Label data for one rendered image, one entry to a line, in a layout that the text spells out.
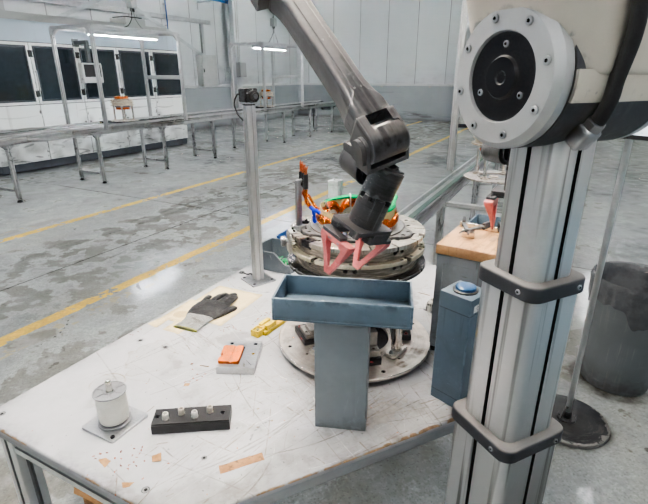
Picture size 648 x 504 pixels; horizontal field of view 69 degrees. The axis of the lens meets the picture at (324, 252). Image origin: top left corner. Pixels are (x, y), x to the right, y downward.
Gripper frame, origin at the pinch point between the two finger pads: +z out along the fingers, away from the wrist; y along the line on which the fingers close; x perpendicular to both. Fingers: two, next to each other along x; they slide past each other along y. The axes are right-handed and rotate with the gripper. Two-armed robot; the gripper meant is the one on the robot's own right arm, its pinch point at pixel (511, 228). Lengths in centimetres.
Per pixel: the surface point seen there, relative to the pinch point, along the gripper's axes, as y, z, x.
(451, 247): 10.5, 3.0, 11.7
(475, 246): 5.8, 2.8, 8.8
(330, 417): 21, 28, 49
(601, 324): -29, 76, -118
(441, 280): 12.2, 11.8, 11.4
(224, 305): 73, 30, 22
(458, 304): 3.3, 7.5, 30.1
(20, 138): 578, 36, -186
